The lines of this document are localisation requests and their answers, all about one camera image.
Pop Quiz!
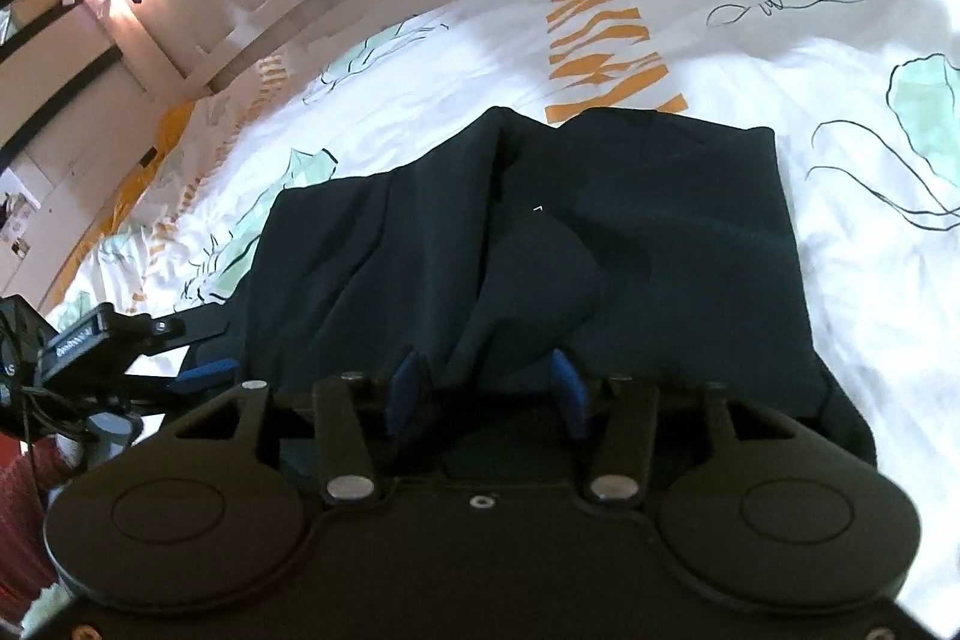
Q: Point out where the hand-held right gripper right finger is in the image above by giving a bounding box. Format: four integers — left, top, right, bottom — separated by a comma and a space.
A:
550, 347, 800, 507

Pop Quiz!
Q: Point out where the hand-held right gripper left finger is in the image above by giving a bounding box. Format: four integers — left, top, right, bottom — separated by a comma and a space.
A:
176, 350, 431, 507

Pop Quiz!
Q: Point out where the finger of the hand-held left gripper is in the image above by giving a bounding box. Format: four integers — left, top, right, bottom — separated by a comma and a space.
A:
94, 304, 230, 356
118, 359, 242, 398

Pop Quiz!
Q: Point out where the black hoodie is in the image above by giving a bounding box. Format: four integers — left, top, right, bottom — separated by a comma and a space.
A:
236, 106, 878, 470

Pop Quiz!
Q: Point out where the person's left forearm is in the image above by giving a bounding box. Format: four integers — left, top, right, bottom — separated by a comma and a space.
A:
0, 434, 77, 611

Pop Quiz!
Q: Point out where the white leaf-print duvet cover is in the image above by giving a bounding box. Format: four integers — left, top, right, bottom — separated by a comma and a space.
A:
45, 0, 960, 611

